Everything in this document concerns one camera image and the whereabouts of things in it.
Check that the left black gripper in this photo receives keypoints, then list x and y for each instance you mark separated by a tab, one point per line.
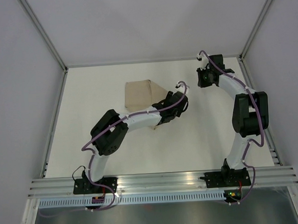
169	95

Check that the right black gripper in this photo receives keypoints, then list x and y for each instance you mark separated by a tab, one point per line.
201	83

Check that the beige cloth napkin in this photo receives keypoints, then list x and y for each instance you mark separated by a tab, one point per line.
141	96

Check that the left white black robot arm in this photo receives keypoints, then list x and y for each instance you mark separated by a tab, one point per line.
108	134

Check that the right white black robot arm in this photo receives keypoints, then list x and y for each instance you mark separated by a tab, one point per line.
250	111

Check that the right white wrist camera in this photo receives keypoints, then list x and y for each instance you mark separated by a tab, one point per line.
202	60

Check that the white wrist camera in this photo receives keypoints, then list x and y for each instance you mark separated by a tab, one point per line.
202	60
180	86

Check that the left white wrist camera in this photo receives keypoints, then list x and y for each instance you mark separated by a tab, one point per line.
180	86

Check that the right aluminium frame post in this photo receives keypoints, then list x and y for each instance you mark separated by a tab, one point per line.
256	27

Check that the aluminium frame post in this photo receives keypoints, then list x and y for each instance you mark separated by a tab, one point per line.
256	27
43	34

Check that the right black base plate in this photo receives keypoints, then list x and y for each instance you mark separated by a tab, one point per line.
229	179

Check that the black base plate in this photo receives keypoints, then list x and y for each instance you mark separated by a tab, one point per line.
229	179
106	184

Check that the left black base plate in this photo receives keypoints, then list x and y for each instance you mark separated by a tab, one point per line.
106	184

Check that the aluminium mounting rail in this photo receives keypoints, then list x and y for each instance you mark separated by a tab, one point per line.
268	176

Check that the white slotted cable duct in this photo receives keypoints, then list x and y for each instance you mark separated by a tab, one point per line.
134	199

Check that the left aluminium frame post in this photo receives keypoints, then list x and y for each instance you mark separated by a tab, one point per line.
43	34

